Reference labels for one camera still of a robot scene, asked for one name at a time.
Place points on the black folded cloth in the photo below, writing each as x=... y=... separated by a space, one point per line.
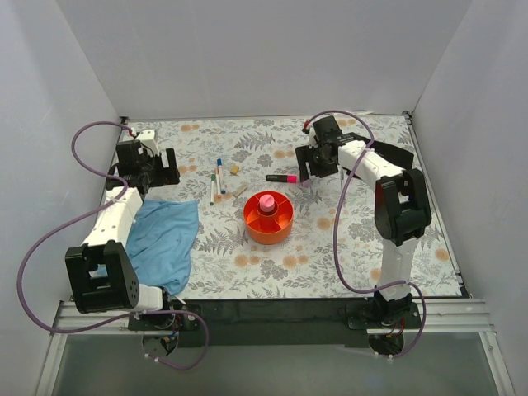
x=393 y=154

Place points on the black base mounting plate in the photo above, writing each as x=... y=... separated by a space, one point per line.
x=287 y=334

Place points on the small tan eraser block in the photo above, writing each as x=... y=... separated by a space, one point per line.
x=235 y=169

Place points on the green capped marker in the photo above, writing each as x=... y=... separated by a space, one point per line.
x=212 y=189

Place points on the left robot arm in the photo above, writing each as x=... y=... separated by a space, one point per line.
x=100 y=272

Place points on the light blue cloth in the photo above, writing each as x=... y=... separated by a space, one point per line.
x=159 y=237

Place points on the pink capped glue bottle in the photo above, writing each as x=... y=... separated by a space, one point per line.
x=267 y=204

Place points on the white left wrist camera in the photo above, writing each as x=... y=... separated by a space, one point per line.
x=147 y=139

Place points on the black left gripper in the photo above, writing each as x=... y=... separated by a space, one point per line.
x=158 y=167

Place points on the orange capped marker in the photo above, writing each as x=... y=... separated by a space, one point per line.
x=217 y=182

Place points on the aluminium front rail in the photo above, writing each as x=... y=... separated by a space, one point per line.
x=438 y=315

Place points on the blue capped marker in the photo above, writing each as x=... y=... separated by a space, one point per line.
x=223 y=188

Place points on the orange round divided organizer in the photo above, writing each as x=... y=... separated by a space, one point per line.
x=269 y=229

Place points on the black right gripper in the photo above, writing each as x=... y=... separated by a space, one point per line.
x=310 y=156

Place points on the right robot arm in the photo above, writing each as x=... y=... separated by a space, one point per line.
x=402 y=209

